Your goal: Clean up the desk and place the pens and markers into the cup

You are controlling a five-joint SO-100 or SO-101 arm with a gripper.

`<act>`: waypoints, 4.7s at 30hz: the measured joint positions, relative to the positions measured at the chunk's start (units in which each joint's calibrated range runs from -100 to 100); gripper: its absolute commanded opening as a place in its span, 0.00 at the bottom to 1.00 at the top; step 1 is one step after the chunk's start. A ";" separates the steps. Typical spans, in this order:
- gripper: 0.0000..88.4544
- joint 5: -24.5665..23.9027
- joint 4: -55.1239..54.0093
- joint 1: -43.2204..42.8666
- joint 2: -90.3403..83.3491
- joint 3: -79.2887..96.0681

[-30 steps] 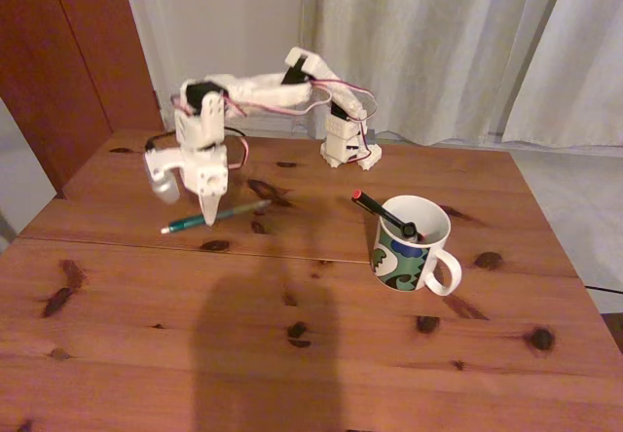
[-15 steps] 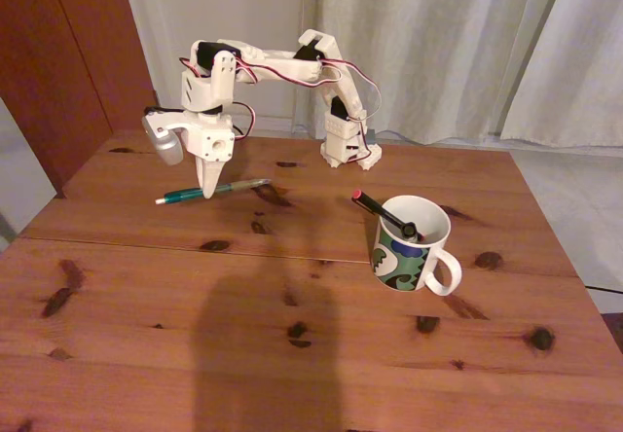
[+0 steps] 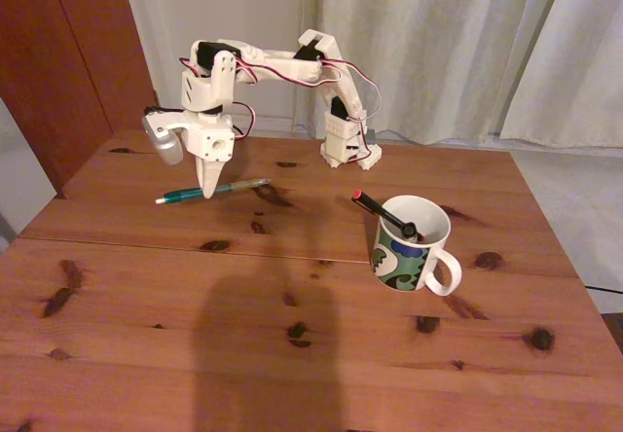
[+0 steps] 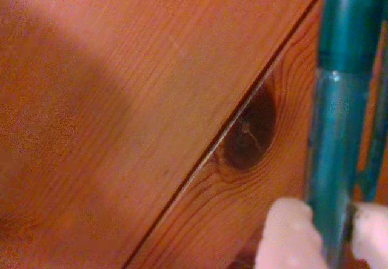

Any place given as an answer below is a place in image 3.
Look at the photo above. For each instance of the green clear pen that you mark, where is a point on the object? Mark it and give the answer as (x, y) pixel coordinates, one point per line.
(182, 194)

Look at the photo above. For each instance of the black pen with red end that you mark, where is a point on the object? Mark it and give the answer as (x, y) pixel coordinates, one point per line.
(384, 213)

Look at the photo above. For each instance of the brown wooden cabinet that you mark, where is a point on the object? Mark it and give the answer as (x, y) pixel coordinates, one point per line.
(73, 62)

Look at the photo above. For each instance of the white mug with green pattern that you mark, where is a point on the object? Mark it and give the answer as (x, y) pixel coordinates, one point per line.
(399, 266)

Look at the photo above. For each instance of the white curtain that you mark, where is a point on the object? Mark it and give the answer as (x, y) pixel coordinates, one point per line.
(438, 38)
(584, 62)

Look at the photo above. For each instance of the dark brown furniture piece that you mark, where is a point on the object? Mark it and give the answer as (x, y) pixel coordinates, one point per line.
(615, 330)

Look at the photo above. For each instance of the silver camera box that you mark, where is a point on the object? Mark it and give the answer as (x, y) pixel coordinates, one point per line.
(168, 147)

